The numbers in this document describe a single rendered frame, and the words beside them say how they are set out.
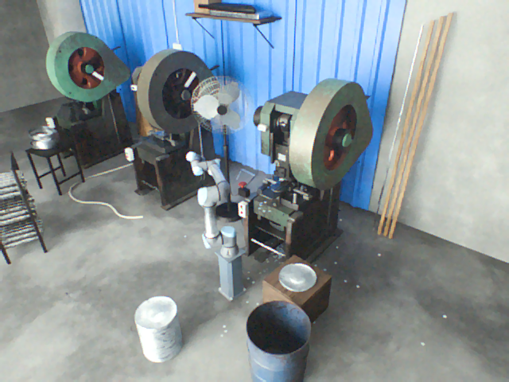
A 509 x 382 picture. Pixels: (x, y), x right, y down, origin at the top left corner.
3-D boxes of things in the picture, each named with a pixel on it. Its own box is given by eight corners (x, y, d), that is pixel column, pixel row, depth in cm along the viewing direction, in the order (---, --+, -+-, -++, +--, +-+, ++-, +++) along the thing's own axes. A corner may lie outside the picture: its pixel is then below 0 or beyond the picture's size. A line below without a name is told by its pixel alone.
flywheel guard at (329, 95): (308, 208, 279) (316, 99, 235) (277, 195, 294) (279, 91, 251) (370, 157, 346) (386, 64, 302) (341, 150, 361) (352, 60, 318)
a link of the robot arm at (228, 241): (238, 244, 302) (238, 231, 295) (222, 248, 298) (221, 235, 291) (234, 235, 312) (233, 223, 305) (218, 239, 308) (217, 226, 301)
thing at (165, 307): (184, 315, 268) (184, 314, 267) (145, 337, 253) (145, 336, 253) (165, 291, 288) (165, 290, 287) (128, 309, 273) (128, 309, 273)
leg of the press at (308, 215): (293, 282, 342) (297, 198, 294) (282, 276, 348) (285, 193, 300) (342, 232, 401) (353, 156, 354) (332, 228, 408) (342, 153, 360)
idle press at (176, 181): (169, 222, 422) (143, 60, 330) (121, 192, 478) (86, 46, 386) (259, 171, 519) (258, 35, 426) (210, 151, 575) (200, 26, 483)
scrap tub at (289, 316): (284, 414, 244) (286, 368, 219) (235, 375, 267) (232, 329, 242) (318, 367, 272) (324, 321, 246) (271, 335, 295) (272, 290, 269)
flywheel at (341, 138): (345, 79, 244) (379, 101, 303) (317, 75, 255) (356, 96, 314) (311, 186, 258) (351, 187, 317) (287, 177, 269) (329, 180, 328)
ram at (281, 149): (285, 180, 321) (286, 148, 305) (271, 174, 329) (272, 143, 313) (297, 172, 332) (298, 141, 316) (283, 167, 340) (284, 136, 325)
